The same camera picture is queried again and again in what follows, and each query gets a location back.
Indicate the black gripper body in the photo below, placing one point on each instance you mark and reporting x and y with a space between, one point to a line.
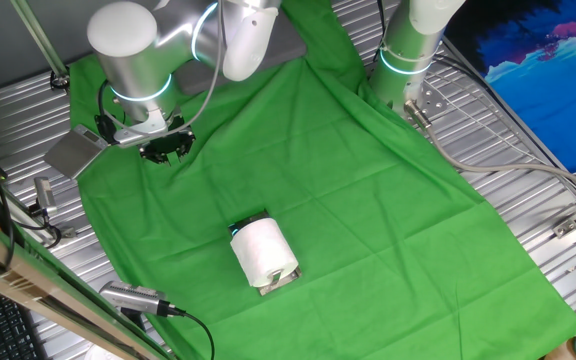
165 142

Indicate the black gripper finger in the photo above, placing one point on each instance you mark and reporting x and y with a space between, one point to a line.
187 142
154 156

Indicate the white toilet paper roll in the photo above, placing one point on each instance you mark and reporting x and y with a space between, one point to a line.
263 250

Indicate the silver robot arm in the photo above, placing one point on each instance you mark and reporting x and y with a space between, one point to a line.
133 65

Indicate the chrome toilet paper holder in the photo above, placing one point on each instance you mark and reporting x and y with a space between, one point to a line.
283 284

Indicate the silver digital scale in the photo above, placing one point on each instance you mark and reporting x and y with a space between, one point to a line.
73 152

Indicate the grey flat pad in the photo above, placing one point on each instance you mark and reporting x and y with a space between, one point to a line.
288 45

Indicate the green cloth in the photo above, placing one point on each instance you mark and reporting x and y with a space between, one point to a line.
368 225

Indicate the blue painted poster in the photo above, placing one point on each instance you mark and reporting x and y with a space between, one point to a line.
543 90

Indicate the small metal bracket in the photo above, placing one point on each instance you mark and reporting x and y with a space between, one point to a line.
69 233

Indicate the small silver camera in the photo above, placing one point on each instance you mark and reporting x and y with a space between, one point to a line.
44 195

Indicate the silver ribbed camera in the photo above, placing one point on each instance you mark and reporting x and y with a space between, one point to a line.
133 296

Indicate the aluminium frame post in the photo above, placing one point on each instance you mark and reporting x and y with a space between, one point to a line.
43 42

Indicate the aluminium frame beam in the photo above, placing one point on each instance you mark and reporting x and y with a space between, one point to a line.
18 280

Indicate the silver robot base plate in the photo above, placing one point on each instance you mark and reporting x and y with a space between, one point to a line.
433 100

